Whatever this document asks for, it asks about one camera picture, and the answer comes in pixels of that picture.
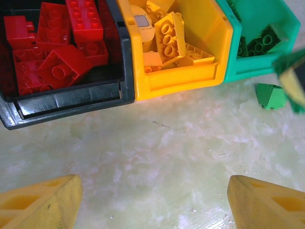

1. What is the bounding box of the long red lego brick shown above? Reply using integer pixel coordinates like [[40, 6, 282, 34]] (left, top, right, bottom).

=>
[[35, 1, 72, 51], [65, 0, 104, 44]]

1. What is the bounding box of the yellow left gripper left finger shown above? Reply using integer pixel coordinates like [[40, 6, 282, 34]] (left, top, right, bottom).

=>
[[0, 174, 83, 229]]

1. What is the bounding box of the green lego with side studs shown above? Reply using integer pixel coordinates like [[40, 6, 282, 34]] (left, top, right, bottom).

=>
[[226, 0, 242, 23]]

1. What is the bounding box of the orange-yellow lego block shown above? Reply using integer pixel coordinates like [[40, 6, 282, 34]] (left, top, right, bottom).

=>
[[142, 52, 164, 68]]

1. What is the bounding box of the black plastic bin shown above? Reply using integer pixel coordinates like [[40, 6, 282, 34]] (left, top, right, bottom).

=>
[[0, 0, 135, 131]]

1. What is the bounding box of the yellow plastic bin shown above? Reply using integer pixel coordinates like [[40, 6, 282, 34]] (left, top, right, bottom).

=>
[[116, 0, 234, 101]]

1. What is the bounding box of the long green lego brick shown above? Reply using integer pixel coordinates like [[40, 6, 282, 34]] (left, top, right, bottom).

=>
[[246, 28, 283, 58]]

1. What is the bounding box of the yellow sloped lego brick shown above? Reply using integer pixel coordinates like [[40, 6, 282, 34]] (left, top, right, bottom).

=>
[[145, 0, 177, 19]]

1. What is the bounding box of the rounded yellow lego brick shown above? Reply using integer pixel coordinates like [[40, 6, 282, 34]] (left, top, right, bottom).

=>
[[130, 4, 156, 52]]

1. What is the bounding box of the green sloped lego brick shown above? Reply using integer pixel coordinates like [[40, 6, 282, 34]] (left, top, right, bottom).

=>
[[255, 83, 288, 111]]

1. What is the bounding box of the square red lego brick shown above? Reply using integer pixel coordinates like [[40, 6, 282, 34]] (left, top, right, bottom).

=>
[[37, 44, 93, 90]]

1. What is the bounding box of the yellow lego plate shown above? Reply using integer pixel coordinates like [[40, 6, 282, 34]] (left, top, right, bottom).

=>
[[162, 42, 216, 68]]

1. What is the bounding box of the small red lego brick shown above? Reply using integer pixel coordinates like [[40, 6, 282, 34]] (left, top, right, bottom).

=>
[[3, 15, 37, 50]]

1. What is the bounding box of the green lego with dark sticker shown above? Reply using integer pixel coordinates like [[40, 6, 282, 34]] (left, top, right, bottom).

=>
[[272, 48, 305, 114]]

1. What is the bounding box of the green plastic bin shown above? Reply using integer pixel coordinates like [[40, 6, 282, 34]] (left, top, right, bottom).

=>
[[215, 0, 302, 84]]

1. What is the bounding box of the small orange-yellow lego brick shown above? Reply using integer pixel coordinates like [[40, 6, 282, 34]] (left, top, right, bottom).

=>
[[143, 65, 163, 73]]

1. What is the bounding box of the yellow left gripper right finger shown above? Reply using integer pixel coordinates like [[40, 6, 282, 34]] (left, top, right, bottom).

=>
[[226, 175, 305, 229]]

